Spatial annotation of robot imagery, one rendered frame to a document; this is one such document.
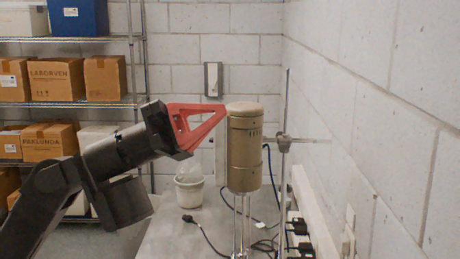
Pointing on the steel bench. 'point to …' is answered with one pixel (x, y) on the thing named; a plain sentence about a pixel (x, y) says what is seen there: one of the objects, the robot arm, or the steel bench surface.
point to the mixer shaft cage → (242, 232)
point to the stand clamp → (284, 141)
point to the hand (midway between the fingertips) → (220, 110)
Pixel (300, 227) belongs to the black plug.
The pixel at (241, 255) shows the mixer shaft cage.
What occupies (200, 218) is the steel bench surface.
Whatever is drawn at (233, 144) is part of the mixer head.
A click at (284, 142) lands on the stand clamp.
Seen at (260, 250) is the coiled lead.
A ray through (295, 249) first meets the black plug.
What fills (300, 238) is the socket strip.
